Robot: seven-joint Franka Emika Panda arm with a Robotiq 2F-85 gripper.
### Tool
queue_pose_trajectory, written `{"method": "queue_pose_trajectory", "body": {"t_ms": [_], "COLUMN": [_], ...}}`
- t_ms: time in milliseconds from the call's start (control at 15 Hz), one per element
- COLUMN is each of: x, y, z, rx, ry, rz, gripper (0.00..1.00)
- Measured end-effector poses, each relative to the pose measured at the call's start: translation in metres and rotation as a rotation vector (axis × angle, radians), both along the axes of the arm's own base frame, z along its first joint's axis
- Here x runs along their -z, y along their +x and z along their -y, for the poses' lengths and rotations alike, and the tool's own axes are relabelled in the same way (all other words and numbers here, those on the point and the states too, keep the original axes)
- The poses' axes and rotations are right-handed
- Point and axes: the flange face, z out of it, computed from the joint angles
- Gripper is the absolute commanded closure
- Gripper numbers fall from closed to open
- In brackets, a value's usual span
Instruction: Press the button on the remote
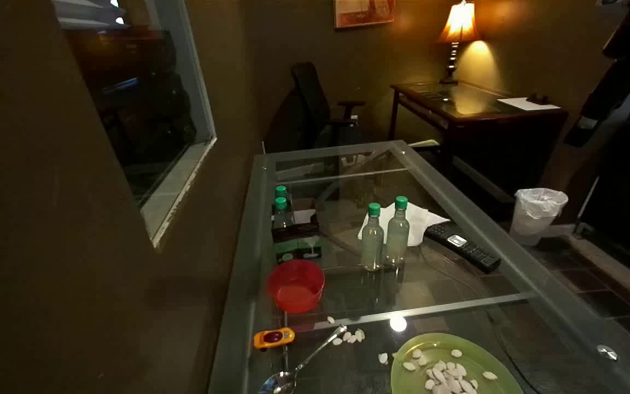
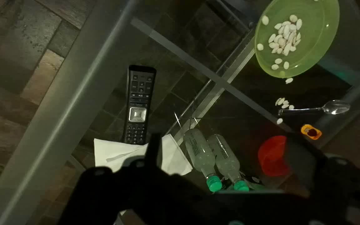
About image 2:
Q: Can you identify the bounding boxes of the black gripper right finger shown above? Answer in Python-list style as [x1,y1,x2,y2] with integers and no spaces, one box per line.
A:
[286,137,329,172]

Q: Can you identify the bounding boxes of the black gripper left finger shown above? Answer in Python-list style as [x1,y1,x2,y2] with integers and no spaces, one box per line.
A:
[144,132,164,170]

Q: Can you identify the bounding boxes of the black tv remote control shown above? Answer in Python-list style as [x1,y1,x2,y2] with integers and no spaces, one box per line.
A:
[121,64,158,146]

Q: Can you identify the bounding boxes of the small orange black gadget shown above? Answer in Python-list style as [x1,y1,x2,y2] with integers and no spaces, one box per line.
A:
[300,122,324,141]

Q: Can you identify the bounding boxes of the silver metal spoon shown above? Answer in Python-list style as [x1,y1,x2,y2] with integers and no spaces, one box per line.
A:
[276,99,351,117]

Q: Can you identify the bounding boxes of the small cluster white beans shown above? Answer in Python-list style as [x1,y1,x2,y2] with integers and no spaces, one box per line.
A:
[274,96,296,111]

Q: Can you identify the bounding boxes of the green plastic plate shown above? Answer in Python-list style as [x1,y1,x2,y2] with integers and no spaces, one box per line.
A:
[254,0,341,80]

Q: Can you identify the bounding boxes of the pile of white beans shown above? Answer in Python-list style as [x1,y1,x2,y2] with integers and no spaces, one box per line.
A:
[255,14,304,71]

